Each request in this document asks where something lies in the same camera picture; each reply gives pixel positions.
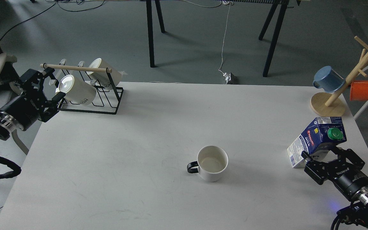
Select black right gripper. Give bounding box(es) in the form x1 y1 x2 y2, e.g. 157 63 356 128
301 146 368 202

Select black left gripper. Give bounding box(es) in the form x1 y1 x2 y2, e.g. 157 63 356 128
0 67 66 131

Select blue white milk carton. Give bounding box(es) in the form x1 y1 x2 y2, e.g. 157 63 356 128
287 117 347 168

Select white mug black handle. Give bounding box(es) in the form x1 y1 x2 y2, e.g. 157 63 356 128
187 145 229 182

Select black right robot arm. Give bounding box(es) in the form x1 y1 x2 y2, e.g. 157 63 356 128
301 147 368 230

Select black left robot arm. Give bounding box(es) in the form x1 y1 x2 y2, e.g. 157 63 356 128
0 67 65 179

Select white mug front on rack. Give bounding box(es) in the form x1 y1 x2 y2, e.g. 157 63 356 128
55 74 96 106

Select white mug on rack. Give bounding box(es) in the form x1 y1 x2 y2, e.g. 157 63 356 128
55 74 96 106
87 58 122 91

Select wooden mug tree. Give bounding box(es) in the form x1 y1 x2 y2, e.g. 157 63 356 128
310 36 368 117

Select white mug rear on rack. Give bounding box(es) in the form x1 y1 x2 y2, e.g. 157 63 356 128
87 58 122 91

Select orange mug on tree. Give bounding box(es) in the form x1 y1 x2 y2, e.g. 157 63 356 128
349 80 368 101

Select blue mug on tree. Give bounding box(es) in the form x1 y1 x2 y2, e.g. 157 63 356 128
312 66 346 93

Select white power adapter on floor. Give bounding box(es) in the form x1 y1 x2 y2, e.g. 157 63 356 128
223 72 238 85

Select black table legs left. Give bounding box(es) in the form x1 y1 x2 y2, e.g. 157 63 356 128
141 0 166 68

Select black table legs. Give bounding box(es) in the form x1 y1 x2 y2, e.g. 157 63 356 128
258 0 290 77
141 0 166 68

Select black table legs right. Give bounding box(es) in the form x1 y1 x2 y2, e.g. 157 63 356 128
258 0 290 77

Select black wire mug rack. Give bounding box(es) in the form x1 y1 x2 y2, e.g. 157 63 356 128
41 59 124 115

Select black floor cable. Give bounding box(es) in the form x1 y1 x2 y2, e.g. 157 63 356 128
0 0 108 42

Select white floor cable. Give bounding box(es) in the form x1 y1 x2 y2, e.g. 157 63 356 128
184 0 235 74

